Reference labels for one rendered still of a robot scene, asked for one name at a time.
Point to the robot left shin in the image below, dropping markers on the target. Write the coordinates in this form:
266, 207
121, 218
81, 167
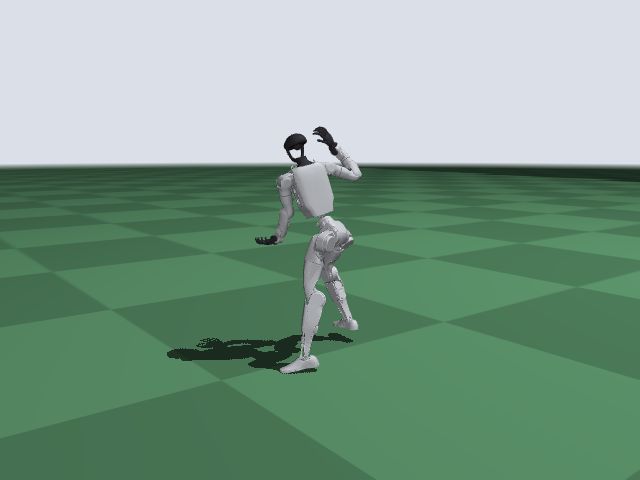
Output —
310, 321

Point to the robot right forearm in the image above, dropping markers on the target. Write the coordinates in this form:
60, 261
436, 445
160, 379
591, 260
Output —
347, 161

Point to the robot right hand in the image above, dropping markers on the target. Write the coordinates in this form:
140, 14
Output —
327, 139

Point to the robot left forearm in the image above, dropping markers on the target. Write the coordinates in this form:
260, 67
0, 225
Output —
283, 225

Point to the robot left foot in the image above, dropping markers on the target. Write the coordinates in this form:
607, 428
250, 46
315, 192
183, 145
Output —
300, 364

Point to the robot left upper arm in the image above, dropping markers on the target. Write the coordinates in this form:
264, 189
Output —
284, 183

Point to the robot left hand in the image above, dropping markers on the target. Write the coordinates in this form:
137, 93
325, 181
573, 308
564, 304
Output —
267, 241

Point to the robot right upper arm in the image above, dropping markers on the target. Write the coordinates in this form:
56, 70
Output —
340, 172

